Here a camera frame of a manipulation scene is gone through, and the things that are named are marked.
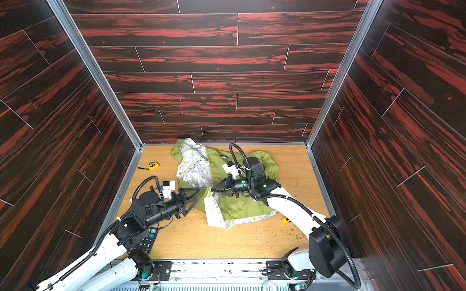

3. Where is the green jacket with printed lining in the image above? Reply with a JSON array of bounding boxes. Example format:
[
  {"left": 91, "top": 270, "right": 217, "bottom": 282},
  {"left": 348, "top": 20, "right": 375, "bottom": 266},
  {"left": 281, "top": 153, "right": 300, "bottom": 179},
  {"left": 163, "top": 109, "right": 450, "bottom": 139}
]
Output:
[{"left": 172, "top": 138, "right": 277, "bottom": 230}]

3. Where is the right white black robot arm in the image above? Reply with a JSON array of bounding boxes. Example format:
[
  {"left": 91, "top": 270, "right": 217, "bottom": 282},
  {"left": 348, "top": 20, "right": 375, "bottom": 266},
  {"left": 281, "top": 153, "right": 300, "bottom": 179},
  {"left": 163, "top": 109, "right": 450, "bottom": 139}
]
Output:
[{"left": 212, "top": 157, "right": 352, "bottom": 278}]

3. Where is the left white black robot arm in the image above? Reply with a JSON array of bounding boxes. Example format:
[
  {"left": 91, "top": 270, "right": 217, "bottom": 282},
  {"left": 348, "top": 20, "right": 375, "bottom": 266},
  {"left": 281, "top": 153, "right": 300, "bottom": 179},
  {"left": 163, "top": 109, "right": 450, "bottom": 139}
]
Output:
[{"left": 34, "top": 189, "right": 200, "bottom": 291}]

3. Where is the black calculator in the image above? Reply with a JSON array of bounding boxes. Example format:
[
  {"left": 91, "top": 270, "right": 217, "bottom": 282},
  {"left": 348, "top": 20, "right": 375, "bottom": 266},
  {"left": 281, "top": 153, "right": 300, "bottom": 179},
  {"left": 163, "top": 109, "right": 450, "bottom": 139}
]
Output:
[{"left": 131, "top": 227, "right": 159, "bottom": 255}]

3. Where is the yellow tape measure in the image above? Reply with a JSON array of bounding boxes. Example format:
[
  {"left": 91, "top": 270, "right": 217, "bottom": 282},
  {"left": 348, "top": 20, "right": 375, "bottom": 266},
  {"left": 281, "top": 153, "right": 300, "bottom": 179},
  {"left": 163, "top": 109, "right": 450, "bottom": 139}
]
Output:
[{"left": 138, "top": 161, "right": 160, "bottom": 171}]

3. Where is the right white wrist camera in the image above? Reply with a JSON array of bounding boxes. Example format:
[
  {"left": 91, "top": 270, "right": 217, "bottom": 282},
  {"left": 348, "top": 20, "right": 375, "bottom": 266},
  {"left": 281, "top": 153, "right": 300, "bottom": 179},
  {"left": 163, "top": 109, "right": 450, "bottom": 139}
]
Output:
[{"left": 222, "top": 161, "right": 241, "bottom": 179}]

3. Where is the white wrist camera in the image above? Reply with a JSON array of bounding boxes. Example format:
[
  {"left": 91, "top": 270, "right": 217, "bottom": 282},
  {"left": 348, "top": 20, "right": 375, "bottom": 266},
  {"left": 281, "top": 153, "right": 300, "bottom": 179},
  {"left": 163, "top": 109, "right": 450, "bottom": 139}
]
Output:
[
  {"left": 160, "top": 180, "right": 176, "bottom": 201},
  {"left": 222, "top": 161, "right": 241, "bottom": 179}
]

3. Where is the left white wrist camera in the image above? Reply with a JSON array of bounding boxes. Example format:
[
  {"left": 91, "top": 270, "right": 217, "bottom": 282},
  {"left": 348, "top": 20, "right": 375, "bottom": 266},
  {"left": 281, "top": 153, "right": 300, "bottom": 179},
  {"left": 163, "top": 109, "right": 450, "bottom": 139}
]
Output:
[{"left": 160, "top": 180, "right": 176, "bottom": 201}]

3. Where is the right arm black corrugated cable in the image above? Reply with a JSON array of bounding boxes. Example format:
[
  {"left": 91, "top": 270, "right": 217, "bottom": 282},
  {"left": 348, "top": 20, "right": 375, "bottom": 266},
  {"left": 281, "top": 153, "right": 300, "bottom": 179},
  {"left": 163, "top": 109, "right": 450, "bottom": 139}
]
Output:
[{"left": 228, "top": 142, "right": 362, "bottom": 290}]

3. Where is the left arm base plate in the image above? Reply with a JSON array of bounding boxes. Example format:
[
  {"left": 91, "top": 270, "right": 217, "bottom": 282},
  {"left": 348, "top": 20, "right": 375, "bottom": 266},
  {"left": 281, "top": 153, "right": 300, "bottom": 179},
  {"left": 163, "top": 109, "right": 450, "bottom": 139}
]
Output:
[{"left": 137, "top": 261, "right": 173, "bottom": 281}]

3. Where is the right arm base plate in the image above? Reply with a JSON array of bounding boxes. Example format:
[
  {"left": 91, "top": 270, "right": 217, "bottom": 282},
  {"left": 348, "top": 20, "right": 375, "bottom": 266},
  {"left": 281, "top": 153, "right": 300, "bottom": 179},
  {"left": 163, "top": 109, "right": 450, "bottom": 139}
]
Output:
[{"left": 262, "top": 260, "right": 316, "bottom": 281}]

